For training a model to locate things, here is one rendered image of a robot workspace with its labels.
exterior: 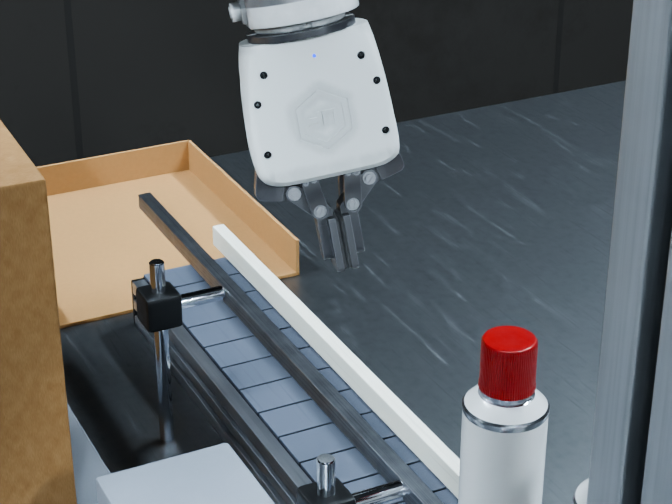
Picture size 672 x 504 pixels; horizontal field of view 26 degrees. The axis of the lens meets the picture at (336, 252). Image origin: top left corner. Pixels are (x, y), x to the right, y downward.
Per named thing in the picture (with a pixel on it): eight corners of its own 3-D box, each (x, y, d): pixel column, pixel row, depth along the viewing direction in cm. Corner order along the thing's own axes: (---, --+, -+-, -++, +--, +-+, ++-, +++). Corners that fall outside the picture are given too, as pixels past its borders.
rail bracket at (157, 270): (238, 430, 122) (232, 254, 115) (156, 452, 119) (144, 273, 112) (223, 411, 125) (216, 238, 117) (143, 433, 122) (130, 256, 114)
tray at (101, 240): (299, 275, 147) (299, 239, 146) (49, 331, 137) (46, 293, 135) (191, 170, 172) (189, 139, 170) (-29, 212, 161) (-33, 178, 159)
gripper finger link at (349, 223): (333, 180, 101) (350, 270, 103) (378, 170, 101) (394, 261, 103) (326, 170, 104) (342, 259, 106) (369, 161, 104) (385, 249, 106)
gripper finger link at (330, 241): (286, 190, 100) (304, 281, 102) (331, 180, 101) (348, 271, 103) (280, 180, 103) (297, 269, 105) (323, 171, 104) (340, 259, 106)
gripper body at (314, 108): (229, 32, 95) (262, 196, 98) (381, 1, 96) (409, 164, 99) (219, 20, 102) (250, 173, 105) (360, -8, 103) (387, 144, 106)
